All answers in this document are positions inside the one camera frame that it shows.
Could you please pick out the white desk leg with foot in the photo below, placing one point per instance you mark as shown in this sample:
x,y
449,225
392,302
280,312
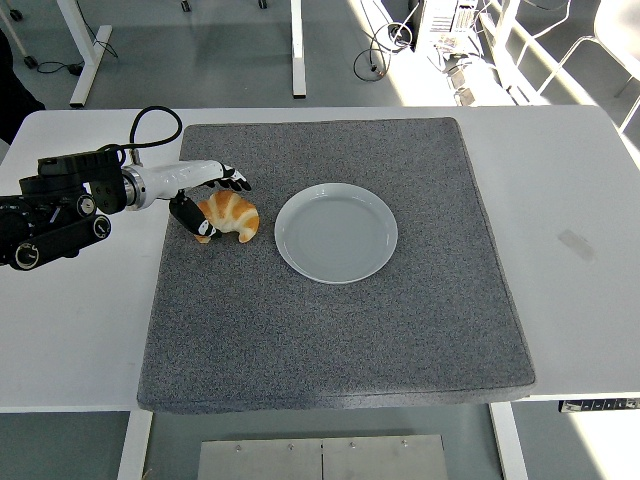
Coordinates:
x,y
80,30

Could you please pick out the person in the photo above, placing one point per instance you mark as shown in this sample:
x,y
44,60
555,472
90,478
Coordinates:
x,y
12,95

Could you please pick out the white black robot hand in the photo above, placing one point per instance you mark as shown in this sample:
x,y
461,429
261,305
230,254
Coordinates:
x,y
180,175

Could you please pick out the white chair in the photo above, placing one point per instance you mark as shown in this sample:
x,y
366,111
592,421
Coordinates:
x,y
617,30

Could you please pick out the golden croissant bread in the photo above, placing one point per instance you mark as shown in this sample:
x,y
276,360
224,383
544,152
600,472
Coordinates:
x,y
235,212

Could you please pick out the grey metal plate with screws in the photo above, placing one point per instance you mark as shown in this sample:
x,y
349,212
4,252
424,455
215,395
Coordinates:
x,y
320,460

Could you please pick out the clear tape strip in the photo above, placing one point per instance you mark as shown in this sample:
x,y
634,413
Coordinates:
x,y
577,246

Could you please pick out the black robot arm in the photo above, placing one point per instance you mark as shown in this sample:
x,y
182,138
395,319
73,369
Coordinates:
x,y
60,225

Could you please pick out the table height control panel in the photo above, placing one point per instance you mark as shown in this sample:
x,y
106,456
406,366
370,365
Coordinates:
x,y
600,405

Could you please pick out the white power strip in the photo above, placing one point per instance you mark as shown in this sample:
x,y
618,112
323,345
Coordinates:
x,y
465,85

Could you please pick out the white straight desk leg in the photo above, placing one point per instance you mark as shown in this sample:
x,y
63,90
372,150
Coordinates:
x,y
298,50

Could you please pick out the white table leg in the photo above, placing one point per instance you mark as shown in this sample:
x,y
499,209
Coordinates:
x,y
509,445
134,445

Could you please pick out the grey speckled mat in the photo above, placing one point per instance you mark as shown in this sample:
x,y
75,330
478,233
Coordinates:
x,y
350,340

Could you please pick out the white computer tower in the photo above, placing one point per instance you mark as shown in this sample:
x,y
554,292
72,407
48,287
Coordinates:
x,y
445,22

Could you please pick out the round grey plate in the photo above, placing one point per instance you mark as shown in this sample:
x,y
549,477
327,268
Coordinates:
x,y
335,235

